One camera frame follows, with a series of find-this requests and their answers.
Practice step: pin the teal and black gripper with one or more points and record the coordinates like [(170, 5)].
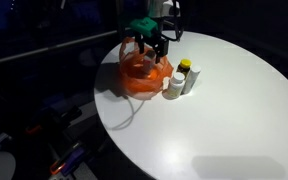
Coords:
[(144, 26)]

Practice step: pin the white mentos container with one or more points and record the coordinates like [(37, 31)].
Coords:
[(149, 61)]

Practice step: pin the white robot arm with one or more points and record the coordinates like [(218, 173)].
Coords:
[(157, 7)]

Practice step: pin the orange plastic bag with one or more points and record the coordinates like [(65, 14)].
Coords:
[(134, 76)]

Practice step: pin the amber bottle with yellow cap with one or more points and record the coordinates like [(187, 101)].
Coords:
[(184, 65)]

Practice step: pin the white bottle with white cap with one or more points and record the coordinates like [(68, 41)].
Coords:
[(175, 86)]

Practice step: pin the tall white tube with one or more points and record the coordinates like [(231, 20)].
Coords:
[(191, 80)]

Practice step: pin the grey metal rail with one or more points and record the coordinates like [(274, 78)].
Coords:
[(50, 48)]

